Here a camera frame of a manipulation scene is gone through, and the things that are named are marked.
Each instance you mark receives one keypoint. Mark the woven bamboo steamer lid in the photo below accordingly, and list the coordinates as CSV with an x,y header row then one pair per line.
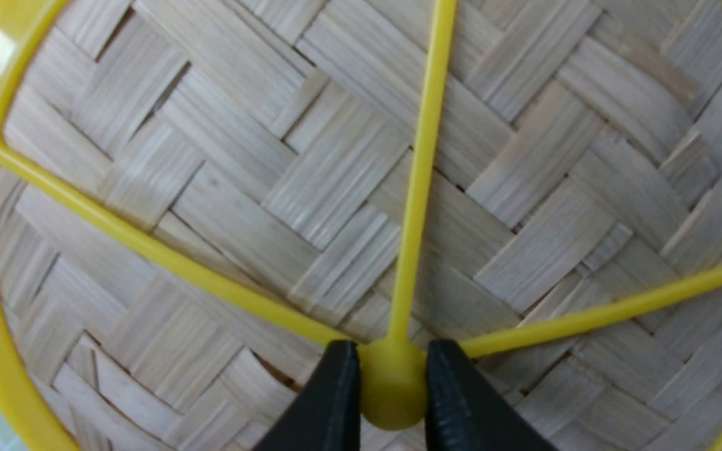
x,y
197,197

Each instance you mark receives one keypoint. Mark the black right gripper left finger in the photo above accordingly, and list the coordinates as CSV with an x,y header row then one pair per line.
x,y
326,413

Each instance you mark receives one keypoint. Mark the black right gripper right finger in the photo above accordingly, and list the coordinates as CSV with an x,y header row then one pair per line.
x,y
465,412

